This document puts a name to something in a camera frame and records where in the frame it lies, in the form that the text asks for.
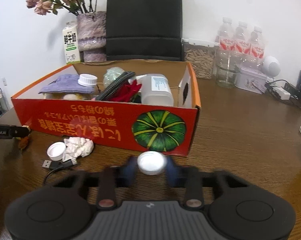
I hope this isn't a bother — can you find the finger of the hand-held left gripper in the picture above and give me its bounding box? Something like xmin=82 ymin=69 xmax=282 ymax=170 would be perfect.
xmin=12 ymin=124 xmax=31 ymax=139

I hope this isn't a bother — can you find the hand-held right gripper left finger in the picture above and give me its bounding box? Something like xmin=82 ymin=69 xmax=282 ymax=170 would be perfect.
xmin=50 ymin=156 xmax=138 ymax=209

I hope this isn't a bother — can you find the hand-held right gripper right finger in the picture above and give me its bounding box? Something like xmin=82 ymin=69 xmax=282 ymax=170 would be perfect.
xmin=165 ymin=156 xmax=250 ymax=209

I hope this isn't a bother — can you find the small brown candy cube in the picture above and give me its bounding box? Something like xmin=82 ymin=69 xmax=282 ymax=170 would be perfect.
xmin=19 ymin=135 xmax=30 ymax=152

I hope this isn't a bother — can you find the yellow white plush toy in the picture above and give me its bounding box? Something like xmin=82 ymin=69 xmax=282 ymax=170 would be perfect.
xmin=43 ymin=92 xmax=93 ymax=101

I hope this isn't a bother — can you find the red cardboard box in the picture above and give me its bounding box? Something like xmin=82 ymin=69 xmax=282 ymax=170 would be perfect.
xmin=11 ymin=61 xmax=201 ymax=157

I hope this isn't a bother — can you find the purple knitted cloth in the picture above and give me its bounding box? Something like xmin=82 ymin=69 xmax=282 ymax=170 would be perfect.
xmin=38 ymin=74 xmax=96 ymax=95

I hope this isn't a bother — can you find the red artificial rose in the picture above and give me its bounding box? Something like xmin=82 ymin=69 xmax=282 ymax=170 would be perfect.
xmin=110 ymin=80 xmax=143 ymax=103

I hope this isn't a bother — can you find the frosted plastic bottle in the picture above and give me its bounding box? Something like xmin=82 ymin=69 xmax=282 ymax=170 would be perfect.
xmin=140 ymin=74 xmax=175 ymax=107

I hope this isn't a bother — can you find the black braided cable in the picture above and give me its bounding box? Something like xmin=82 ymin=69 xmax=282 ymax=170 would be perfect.
xmin=92 ymin=71 xmax=136 ymax=101

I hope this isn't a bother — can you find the white tissue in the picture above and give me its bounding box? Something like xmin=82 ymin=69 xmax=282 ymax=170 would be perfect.
xmin=128 ymin=75 xmax=147 ymax=85
xmin=62 ymin=137 xmax=94 ymax=162

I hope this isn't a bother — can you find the clear plastic bag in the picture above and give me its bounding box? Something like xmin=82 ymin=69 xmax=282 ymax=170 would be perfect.
xmin=102 ymin=67 xmax=126 ymax=90

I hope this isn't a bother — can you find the clear container of seeds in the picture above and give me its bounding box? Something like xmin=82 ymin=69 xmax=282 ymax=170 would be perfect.
xmin=182 ymin=37 xmax=216 ymax=80

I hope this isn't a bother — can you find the white green milk carton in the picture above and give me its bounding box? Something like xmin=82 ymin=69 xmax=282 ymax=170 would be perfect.
xmin=62 ymin=21 xmax=81 ymax=65

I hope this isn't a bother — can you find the clear drinking glass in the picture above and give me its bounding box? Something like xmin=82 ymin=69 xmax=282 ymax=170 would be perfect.
xmin=216 ymin=64 xmax=241 ymax=89

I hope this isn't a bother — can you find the white printed tin box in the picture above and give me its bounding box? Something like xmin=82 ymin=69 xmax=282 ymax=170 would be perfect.
xmin=236 ymin=66 xmax=268 ymax=95

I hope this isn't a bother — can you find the purple marbled vase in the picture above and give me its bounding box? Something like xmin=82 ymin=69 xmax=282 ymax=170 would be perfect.
xmin=77 ymin=10 xmax=107 ymax=63

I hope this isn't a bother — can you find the white charger plug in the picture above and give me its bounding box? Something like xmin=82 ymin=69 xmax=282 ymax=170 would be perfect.
xmin=272 ymin=86 xmax=291 ymax=100

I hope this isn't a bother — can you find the clear water bottle red label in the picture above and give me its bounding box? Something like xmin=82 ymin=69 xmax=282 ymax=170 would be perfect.
xmin=234 ymin=21 xmax=252 ymax=68
xmin=249 ymin=26 xmax=266 ymax=68
xmin=216 ymin=17 xmax=237 ymax=75

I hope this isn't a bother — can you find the white round device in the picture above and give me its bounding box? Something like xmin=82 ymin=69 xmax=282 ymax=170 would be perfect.
xmin=262 ymin=56 xmax=281 ymax=77

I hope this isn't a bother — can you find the black paper bag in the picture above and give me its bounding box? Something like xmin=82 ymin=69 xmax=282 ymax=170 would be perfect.
xmin=105 ymin=0 xmax=183 ymax=62

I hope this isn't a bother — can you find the black usb cable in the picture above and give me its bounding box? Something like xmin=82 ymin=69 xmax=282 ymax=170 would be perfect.
xmin=42 ymin=158 xmax=78 ymax=187

